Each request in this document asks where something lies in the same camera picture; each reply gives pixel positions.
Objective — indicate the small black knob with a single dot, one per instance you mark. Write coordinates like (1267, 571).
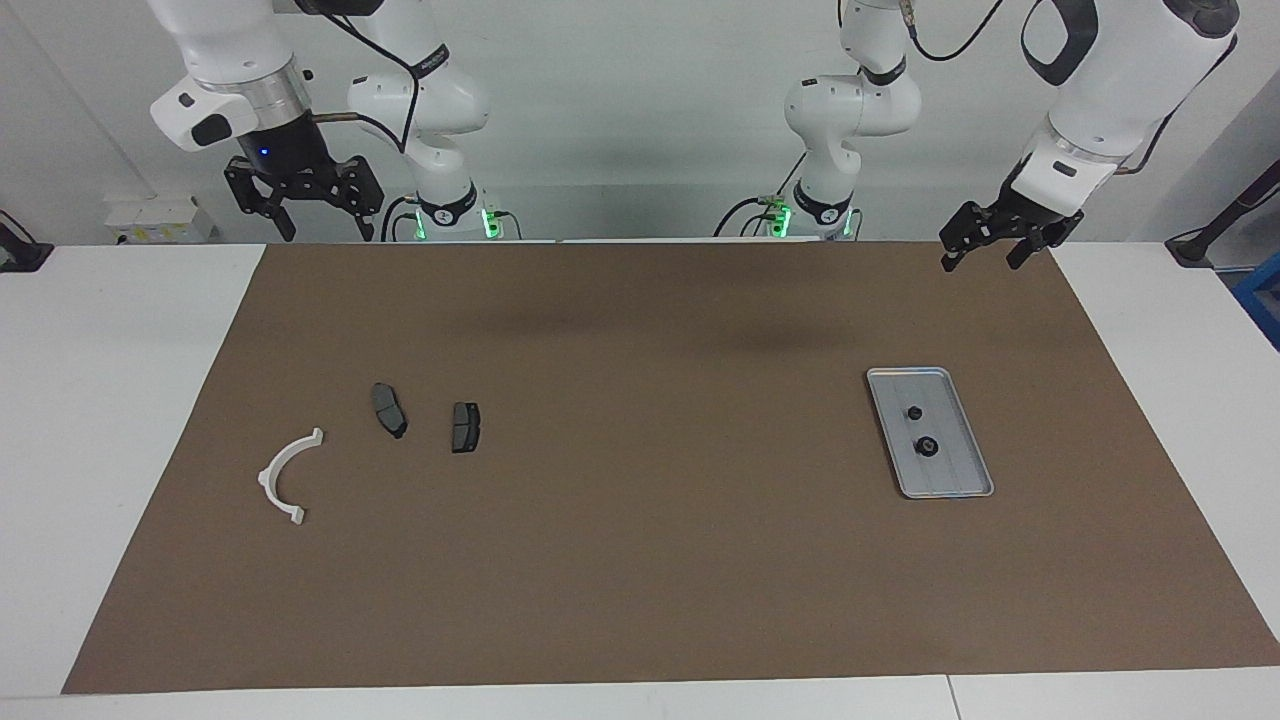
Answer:
(927, 447)

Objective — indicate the silver metal tray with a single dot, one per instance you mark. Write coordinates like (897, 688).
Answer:
(950, 475)

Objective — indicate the rectangular grey brake pad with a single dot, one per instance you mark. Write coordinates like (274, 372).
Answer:
(466, 428)

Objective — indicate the brown table mat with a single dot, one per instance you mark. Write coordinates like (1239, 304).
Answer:
(640, 560)

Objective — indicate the black clamp mount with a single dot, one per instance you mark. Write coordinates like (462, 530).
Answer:
(20, 250)

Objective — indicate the white semicircular bracket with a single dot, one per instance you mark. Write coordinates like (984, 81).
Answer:
(272, 468)

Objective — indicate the white box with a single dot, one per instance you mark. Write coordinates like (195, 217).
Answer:
(160, 215)

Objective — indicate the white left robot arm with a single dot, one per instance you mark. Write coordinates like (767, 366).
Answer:
(1120, 80)

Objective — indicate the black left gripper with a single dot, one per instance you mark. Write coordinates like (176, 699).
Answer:
(1035, 208)

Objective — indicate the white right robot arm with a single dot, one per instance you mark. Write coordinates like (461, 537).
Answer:
(220, 40)

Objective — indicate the curved grey brake pad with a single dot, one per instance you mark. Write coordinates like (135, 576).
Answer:
(388, 408)

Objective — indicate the blue box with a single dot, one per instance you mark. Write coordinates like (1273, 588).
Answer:
(1262, 300)

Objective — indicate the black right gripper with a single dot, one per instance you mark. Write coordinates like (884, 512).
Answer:
(290, 150)

